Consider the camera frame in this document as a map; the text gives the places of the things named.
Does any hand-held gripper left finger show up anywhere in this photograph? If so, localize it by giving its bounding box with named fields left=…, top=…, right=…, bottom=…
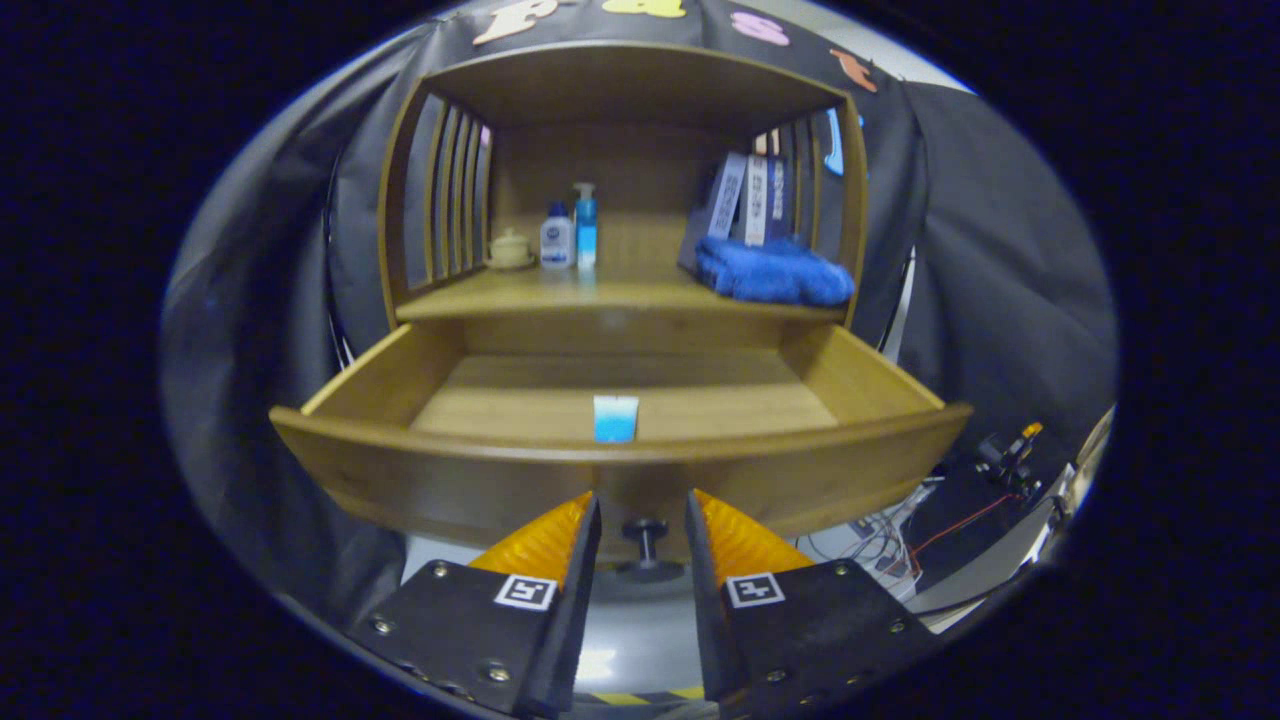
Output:
left=350, top=490, right=603, bottom=719

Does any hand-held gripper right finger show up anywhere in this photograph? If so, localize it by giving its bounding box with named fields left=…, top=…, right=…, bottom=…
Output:
left=684, top=488, right=951, bottom=716

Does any wooden drawer with black knob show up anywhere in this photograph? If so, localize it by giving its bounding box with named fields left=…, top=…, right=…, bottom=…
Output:
left=268, top=320, right=973, bottom=583

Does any blue squeeze tube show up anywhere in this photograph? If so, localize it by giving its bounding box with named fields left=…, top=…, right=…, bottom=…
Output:
left=593, top=394, right=640, bottom=444

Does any wooden countertop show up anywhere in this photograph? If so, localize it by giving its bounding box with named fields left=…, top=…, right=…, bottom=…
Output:
left=395, top=262, right=851, bottom=323

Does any wooden cabinet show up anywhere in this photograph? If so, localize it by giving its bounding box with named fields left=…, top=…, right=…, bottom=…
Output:
left=378, top=40, right=869, bottom=331

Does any yellow black hazard tape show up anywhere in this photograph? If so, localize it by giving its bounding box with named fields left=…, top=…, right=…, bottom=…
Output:
left=590, top=685, right=706, bottom=706

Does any black orange tool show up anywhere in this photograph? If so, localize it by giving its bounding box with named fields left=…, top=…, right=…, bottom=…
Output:
left=975, top=420, right=1046, bottom=496

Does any blue folded towel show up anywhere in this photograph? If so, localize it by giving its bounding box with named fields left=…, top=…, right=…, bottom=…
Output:
left=695, top=236, right=856, bottom=307

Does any cream lidded teacup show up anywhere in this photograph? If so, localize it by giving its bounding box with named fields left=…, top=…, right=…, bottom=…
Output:
left=486, top=228, right=537, bottom=271

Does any white lotion bottle blue cap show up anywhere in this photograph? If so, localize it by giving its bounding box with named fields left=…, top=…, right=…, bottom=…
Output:
left=539, top=202, right=576, bottom=269

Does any blue pump bottle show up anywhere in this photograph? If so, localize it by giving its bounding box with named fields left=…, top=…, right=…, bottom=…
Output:
left=573, top=182, right=599, bottom=269

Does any grey book white spine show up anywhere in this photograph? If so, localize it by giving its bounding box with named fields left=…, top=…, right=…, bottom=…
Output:
left=678, top=152, right=749, bottom=276

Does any dark blue book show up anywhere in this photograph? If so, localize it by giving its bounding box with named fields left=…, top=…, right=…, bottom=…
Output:
left=765, top=155, right=791, bottom=243

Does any black backdrop cloth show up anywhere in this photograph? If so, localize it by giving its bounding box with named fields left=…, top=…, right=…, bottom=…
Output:
left=160, top=0, right=1119, bottom=621

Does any red cable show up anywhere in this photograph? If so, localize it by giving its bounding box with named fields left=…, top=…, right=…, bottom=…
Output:
left=905, top=492, right=1021, bottom=561

